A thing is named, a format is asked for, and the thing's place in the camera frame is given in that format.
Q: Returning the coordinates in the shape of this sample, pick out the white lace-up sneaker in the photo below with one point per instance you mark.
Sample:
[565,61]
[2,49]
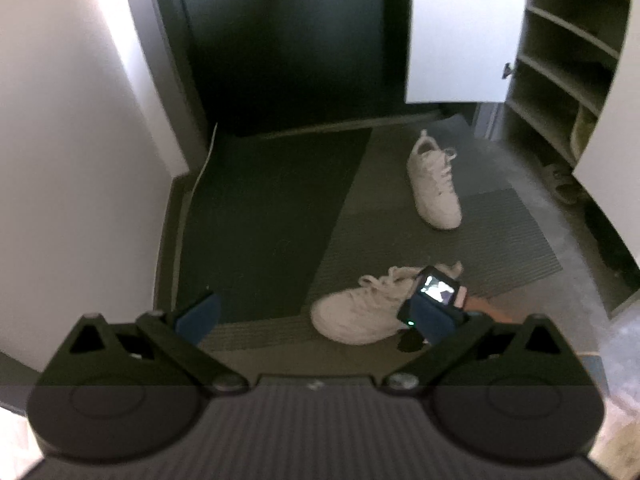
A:
[350,315]
[435,195]

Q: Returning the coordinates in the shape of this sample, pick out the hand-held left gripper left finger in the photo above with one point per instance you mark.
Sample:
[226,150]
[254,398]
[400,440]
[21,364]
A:
[200,317]

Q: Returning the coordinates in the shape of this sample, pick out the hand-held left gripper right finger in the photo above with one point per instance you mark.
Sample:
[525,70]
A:
[435,325]

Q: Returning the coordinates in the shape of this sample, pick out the dark rubber floor mat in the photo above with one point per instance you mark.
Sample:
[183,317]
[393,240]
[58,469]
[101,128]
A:
[260,220]

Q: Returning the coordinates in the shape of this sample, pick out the green slipper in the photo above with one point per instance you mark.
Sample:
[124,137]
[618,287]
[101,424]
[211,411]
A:
[584,135]

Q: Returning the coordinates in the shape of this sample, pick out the dark entrance door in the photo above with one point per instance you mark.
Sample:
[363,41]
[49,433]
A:
[290,45]

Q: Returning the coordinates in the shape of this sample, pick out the grey shoe cabinet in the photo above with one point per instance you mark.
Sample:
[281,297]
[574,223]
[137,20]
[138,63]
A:
[550,60]

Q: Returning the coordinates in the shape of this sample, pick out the grey ribbed door mat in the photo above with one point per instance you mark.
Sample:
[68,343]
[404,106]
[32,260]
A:
[450,260]

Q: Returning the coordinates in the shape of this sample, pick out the plain white cabinet door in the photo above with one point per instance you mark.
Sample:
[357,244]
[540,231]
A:
[465,35]

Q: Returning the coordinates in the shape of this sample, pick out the grey-brown slipper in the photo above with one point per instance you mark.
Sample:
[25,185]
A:
[565,185]

